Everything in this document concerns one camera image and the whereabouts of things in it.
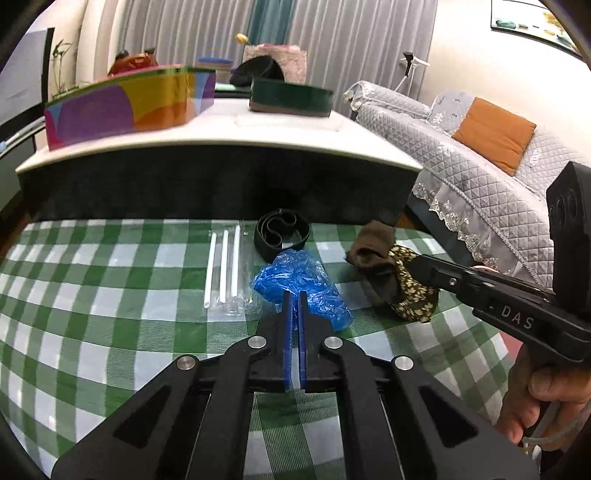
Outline black hat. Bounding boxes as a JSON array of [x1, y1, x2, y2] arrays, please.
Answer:
[[229, 56, 286, 88]]

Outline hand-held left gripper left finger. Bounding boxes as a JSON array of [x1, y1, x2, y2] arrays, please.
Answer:
[[51, 290, 293, 480]]

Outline pink gift bag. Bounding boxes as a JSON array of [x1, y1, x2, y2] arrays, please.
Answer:
[[243, 43, 308, 85]]

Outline flat screen television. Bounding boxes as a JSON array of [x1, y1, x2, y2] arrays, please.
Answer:
[[0, 28, 55, 125]]

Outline dark green round tin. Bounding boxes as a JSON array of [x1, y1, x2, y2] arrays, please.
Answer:
[[249, 77, 334, 117]]

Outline colourful tin box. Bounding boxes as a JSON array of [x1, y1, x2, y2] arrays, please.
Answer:
[[44, 65, 218, 151]]

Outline white television stand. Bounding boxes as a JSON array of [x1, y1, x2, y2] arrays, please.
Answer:
[[0, 129, 42, 215]]

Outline framed wall picture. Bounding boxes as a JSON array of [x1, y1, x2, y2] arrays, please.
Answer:
[[490, 0, 585, 58]]

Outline grey curtain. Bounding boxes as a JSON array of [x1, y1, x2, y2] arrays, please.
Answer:
[[111, 0, 437, 100]]

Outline white cable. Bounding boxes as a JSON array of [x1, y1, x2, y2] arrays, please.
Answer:
[[522, 406, 561, 457]]

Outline person's right hand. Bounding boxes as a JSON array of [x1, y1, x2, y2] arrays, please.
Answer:
[[498, 344, 591, 445]]

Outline blue plastic bag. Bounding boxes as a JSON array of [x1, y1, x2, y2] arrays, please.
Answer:
[[249, 249, 354, 330]]

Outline black coiled band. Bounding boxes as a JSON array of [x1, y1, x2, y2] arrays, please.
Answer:
[[254, 209, 312, 261]]

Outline white garment steamer stand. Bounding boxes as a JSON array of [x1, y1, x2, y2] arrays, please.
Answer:
[[394, 52, 432, 99]]

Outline green checkered tablecloth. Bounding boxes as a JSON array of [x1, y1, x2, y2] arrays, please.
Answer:
[[0, 219, 513, 480]]

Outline red teapot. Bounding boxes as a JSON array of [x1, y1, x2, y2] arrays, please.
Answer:
[[107, 48, 160, 77]]

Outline stack of coloured bowls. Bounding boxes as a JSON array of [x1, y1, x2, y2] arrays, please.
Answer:
[[198, 55, 234, 86]]

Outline teal curtain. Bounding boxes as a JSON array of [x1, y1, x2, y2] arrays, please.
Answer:
[[249, 0, 296, 47]]

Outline white top coffee table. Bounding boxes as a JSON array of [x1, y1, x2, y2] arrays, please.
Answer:
[[15, 99, 424, 222]]

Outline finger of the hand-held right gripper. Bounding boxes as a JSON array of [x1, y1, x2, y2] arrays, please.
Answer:
[[414, 271, 468, 299], [411, 254, 478, 283]]

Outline brown sock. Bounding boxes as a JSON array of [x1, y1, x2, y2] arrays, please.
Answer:
[[345, 220, 407, 305]]

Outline orange cushion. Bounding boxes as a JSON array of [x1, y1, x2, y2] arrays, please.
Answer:
[[451, 98, 537, 176]]

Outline green bamboo plant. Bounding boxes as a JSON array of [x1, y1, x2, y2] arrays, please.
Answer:
[[48, 39, 75, 99]]

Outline white standing air conditioner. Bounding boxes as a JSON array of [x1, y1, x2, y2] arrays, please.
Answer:
[[74, 0, 125, 88]]

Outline grey quilted sofa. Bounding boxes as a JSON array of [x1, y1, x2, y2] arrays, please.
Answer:
[[344, 80, 591, 296]]

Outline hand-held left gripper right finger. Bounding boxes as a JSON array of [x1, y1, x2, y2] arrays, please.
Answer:
[[298, 291, 541, 480]]

